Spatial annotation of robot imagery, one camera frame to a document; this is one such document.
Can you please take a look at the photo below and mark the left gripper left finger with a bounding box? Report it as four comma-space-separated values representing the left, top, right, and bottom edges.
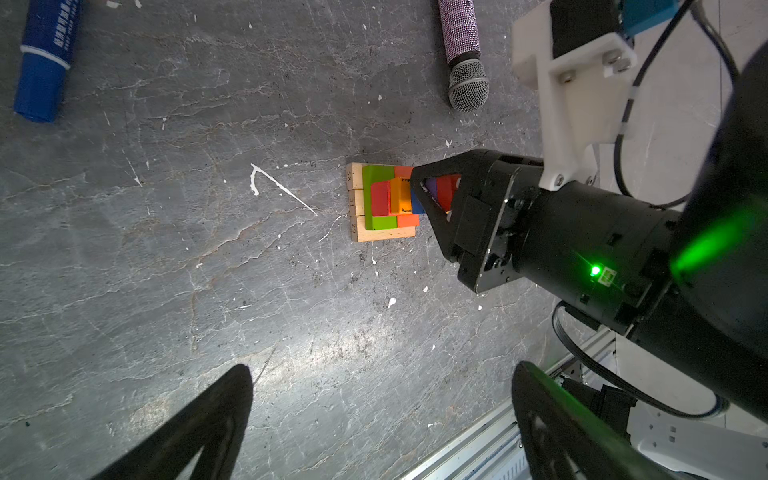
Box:
95, 364, 253, 479

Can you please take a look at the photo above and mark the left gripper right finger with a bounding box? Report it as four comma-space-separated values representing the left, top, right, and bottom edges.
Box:
511, 361, 672, 479

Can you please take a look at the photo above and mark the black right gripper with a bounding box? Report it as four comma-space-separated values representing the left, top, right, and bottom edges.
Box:
411, 149, 543, 293

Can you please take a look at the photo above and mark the red cube block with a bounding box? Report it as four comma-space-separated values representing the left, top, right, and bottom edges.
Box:
435, 174, 461, 213

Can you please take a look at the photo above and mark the blue cube block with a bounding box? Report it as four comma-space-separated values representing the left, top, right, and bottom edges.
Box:
411, 192, 425, 215

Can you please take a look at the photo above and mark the orange yellow block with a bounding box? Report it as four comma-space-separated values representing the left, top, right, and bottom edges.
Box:
389, 177, 412, 216

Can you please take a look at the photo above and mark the orange-red long block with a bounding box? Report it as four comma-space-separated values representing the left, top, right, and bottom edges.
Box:
390, 166, 420, 228

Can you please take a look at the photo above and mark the red long block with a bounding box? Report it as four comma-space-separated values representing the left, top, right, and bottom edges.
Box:
371, 181, 391, 217

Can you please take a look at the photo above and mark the green block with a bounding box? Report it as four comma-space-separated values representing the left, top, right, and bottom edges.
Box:
362, 165, 397, 231

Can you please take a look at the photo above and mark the natural wood block 29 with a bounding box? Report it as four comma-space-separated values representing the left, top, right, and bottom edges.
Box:
351, 216, 417, 243

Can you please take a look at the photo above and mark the purple cube block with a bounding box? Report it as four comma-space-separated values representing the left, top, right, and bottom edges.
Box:
423, 177, 439, 202

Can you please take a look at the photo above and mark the natural wood block 58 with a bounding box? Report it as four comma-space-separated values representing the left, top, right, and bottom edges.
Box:
346, 163, 364, 190

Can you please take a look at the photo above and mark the natural wood block 31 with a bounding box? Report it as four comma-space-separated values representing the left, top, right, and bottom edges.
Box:
348, 189, 365, 217

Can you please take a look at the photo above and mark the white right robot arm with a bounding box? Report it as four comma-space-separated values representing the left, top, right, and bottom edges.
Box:
411, 49, 767, 418

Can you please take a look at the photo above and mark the purple glitter microphone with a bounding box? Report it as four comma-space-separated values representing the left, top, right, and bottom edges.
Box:
438, 0, 490, 112

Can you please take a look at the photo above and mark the blue white marker pen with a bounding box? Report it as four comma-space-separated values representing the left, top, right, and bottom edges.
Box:
14, 0, 83, 123

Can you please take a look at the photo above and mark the aluminium mounting rail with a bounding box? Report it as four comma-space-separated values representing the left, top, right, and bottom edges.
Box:
398, 329, 616, 479

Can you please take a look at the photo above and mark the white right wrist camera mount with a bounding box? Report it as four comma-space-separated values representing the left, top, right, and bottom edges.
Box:
512, 1, 637, 191

